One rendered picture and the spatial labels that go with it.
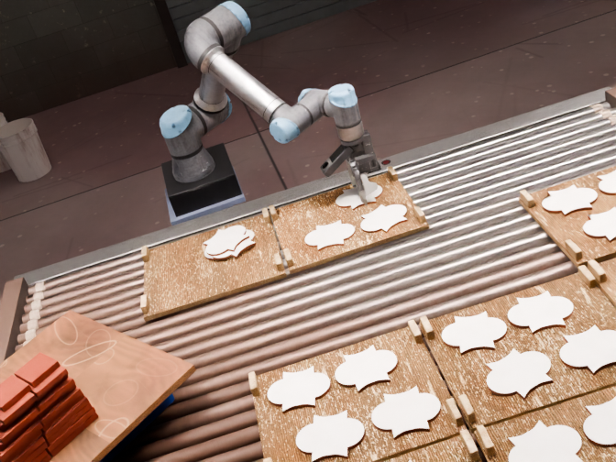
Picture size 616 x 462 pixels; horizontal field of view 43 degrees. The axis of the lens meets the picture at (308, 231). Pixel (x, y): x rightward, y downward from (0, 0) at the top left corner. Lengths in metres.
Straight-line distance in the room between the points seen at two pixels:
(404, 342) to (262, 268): 0.55
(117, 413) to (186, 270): 0.66
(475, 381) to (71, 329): 1.02
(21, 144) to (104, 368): 3.96
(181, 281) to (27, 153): 3.62
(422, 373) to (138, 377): 0.64
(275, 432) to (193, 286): 0.65
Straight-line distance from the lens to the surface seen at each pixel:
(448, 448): 1.59
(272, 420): 1.74
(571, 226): 2.10
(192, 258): 2.35
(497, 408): 1.64
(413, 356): 1.78
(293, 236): 2.28
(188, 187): 2.70
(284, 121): 2.19
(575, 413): 1.63
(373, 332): 1.90
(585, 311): 1.84
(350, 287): 2.05
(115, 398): 1.81
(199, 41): 2.34
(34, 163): 5.82
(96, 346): 1.99
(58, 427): 1.74
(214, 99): 2.66
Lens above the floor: 2.14
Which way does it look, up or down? 32 degrees down
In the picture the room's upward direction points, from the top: 17 degrees counter-clockwise
